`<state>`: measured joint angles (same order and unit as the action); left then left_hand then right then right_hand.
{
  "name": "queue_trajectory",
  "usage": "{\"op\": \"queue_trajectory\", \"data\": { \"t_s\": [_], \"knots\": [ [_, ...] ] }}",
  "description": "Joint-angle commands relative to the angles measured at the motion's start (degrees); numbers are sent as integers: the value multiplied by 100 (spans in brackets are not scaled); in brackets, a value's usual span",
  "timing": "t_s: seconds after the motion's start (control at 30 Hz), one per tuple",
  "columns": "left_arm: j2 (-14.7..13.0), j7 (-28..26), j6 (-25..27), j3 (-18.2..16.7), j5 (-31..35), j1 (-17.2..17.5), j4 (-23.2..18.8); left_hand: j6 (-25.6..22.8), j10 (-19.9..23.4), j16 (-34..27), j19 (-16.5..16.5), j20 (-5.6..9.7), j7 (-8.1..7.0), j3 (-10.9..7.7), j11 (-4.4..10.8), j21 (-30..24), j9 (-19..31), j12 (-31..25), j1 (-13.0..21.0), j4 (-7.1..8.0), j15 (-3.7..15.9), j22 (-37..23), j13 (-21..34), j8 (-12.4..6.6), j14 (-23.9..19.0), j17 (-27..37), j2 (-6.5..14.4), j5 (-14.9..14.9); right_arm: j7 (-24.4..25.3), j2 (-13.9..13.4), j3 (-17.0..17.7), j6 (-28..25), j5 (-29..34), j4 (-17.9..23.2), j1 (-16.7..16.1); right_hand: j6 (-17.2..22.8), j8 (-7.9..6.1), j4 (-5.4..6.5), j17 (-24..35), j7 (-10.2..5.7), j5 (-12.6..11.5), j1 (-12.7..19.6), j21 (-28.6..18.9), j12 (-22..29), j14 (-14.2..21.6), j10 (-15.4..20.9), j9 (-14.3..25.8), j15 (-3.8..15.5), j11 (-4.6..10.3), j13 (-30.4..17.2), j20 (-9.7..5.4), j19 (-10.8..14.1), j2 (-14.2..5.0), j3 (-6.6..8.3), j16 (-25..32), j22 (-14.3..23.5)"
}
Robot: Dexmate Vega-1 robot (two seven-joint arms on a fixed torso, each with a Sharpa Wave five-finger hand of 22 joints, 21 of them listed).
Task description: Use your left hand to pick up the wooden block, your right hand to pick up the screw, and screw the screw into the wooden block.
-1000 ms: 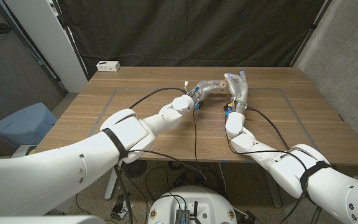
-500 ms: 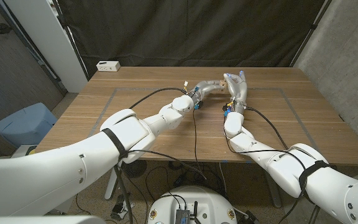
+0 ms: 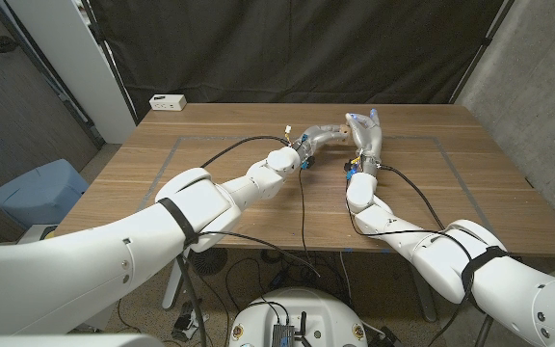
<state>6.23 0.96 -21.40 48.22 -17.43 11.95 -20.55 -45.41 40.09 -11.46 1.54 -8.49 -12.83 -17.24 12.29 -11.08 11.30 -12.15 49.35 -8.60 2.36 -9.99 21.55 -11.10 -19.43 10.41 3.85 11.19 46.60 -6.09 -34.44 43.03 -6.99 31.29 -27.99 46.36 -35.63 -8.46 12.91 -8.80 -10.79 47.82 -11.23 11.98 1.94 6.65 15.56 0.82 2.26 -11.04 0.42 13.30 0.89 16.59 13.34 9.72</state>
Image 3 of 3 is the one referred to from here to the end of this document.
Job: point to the round black floor fan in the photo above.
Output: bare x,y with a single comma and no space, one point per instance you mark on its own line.
212,262

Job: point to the black white floor gadget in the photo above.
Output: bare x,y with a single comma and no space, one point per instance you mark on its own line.
181,332

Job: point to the white table leg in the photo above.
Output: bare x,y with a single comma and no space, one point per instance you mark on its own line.
170,294

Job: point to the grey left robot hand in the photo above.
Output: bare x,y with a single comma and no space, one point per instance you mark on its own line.
318,135

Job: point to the grey electronics box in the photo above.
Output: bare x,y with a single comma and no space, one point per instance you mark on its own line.
282,336

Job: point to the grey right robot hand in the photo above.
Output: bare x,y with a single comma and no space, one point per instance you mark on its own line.
370,140

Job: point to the yellow black object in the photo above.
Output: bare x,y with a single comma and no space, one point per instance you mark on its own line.
48,233

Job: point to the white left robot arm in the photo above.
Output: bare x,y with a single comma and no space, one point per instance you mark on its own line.
89,270

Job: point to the wooden block with holes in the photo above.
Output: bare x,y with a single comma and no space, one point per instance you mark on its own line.
344,128

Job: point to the white pillar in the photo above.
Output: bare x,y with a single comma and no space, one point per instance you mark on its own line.
75,62

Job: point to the white power strip box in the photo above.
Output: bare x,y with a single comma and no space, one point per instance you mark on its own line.
167,102

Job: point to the blue plastic bin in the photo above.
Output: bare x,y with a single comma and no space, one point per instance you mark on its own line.
36,193

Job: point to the black backdrop stand pole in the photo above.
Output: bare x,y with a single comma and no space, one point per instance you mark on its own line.
109,62
482,45

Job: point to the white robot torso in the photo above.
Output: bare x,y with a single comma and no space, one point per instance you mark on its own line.
301,308

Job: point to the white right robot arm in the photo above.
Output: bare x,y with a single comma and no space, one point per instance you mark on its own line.
451,260

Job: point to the small black device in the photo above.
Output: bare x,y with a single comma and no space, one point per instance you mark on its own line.
389,337

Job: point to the grey table leg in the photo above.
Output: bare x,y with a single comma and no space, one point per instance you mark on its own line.
429,311

